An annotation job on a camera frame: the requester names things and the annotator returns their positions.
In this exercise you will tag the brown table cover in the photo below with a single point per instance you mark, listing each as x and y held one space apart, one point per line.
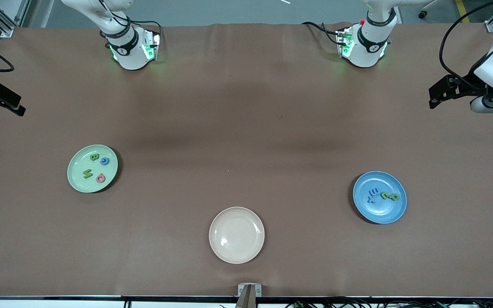
246 107

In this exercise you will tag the green foam letter M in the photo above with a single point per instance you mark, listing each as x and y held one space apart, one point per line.
87 174

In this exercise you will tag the green foam letter B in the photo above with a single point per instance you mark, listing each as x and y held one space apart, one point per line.
94 157

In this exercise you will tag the blue foam letter m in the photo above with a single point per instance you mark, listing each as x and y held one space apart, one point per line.
374 192

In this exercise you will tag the black chair caster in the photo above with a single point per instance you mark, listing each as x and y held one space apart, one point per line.
422 15

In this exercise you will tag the white table edge rail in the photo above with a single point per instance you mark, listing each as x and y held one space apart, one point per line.
58 303

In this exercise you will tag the blue foam letter G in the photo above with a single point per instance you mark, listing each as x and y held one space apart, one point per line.
102 161

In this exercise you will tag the grey base connector bracket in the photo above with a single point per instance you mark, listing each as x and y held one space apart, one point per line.
154 42
344 42

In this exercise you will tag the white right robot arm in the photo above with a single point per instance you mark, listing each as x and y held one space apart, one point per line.
129 55

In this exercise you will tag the blue foam letter x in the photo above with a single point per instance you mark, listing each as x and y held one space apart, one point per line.
370 199

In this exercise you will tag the light green plate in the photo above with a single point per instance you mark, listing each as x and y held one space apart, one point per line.
77 164

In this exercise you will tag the pink foam letter Q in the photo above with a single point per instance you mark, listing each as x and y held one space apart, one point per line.
98 178

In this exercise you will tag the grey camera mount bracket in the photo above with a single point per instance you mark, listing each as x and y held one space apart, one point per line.
249 291

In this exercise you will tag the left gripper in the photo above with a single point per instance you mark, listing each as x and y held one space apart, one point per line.
465 87

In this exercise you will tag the beige plate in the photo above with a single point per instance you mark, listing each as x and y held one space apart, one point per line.
236 235

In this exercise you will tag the green foam letter p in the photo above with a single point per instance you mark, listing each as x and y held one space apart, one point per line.
393 197

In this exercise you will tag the blue plate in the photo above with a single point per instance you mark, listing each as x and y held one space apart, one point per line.
379 211

